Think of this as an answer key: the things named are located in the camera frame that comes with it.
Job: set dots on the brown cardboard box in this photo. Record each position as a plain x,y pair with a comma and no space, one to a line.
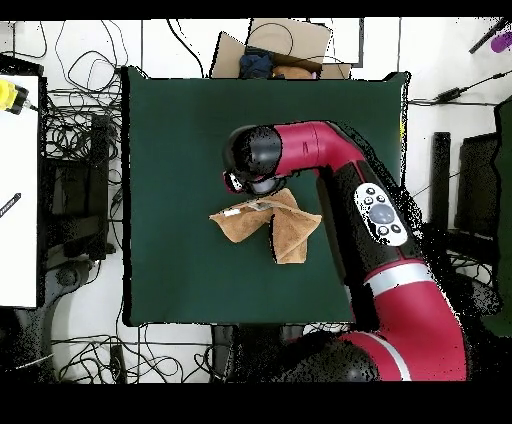
304,40

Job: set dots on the yellow black tool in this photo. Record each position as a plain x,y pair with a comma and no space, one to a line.
8,96

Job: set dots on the white side table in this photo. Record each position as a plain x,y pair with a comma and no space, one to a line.
18,180

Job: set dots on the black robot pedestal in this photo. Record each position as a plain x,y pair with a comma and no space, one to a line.
248,352

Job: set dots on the dark green table cloth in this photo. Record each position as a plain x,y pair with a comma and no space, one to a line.
180,120

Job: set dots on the black marker pen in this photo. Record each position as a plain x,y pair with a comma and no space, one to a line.
10,204

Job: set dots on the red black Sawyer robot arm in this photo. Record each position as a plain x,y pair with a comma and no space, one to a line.
320,144

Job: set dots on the black rod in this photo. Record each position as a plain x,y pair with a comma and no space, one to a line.
486,38

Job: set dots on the purple object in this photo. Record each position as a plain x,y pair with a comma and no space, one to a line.
502,42

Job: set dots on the orange garment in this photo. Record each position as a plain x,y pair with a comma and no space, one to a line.
292,72

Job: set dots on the black power strip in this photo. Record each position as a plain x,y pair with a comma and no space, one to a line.
118,362

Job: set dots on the tan terry towel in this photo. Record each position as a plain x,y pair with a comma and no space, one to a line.
296,232

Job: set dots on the black upright bar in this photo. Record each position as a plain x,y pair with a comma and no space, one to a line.
440,172

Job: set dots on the black monitor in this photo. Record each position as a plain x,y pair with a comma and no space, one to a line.
478,180

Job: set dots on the navy blue garment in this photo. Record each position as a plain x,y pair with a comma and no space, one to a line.
256,64

